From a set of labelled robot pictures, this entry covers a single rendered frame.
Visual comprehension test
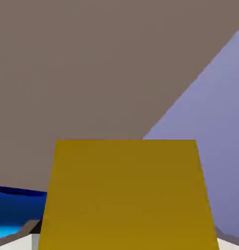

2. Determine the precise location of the small yellow cube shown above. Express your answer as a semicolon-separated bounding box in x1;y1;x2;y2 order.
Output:
37;139;221;250

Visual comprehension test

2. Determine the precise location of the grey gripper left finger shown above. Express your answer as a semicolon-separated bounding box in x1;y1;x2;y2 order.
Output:
0;219;43;250

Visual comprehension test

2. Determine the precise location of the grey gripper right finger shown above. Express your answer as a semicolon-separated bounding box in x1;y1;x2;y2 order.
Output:
214;226;239;250

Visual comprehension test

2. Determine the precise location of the large blue box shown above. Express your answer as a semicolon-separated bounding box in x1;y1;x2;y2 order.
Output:
0;185;48;241

